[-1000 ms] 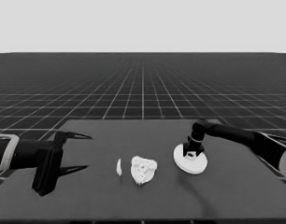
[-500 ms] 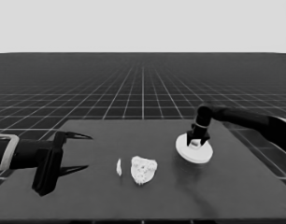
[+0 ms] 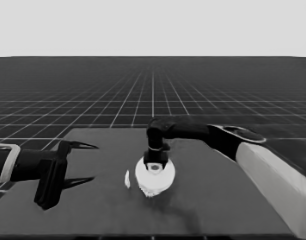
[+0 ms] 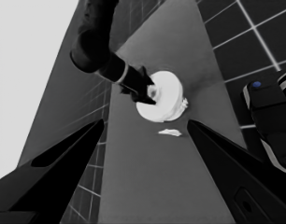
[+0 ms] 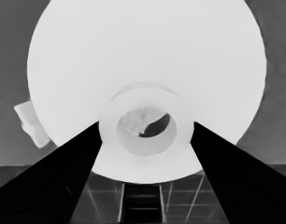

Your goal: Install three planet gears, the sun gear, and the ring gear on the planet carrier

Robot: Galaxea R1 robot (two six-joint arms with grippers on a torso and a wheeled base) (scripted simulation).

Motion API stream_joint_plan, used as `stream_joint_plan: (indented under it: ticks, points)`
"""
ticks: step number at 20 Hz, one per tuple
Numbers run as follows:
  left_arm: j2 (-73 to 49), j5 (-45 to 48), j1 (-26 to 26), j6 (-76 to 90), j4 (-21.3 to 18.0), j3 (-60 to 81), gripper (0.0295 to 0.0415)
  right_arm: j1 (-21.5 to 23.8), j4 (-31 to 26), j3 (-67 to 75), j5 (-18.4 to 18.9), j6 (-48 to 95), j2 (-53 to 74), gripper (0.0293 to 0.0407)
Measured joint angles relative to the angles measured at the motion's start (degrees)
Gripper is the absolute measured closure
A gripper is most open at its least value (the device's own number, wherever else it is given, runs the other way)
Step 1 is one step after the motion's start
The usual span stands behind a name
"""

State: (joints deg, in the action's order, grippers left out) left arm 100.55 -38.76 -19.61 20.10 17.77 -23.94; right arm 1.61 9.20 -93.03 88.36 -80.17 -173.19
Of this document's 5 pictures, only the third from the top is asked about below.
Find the large thick white disc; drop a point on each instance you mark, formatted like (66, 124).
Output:
(143, 175)

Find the small white toothed gear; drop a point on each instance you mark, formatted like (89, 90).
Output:
(149, 194)

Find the small thin T-shaped piece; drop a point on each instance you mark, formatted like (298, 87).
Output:
(127, 181)

